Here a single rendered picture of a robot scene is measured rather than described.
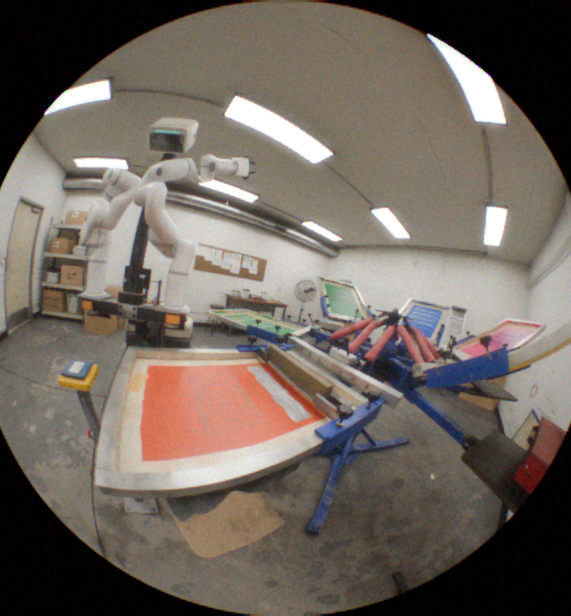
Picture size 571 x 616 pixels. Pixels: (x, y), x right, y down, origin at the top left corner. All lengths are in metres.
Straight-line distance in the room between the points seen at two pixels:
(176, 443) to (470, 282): 4.78
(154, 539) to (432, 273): 5.47
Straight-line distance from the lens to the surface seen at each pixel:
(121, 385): 0.60
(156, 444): 0.47
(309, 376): 0.62
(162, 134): 1.01
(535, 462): 0.71
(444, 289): 4.65
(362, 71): 1.80
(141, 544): 1.41
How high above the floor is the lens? 1.33
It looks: 7 degrees down
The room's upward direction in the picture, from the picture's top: 12 degrees clockwise
